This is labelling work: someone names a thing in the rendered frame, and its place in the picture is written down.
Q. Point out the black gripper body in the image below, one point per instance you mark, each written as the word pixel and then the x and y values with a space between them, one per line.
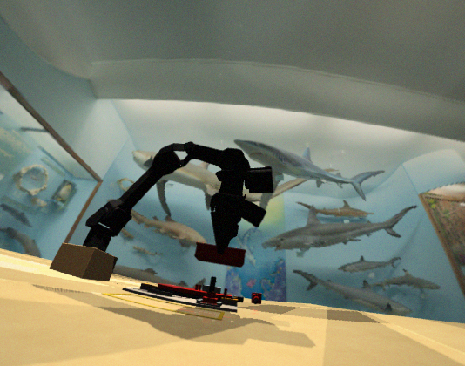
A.
pixel 228 200

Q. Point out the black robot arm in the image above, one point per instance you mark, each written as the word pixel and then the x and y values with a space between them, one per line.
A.
pixel 235 170

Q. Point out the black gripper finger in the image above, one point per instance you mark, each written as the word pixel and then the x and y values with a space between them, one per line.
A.
pixel 232 235
pixel 222 224

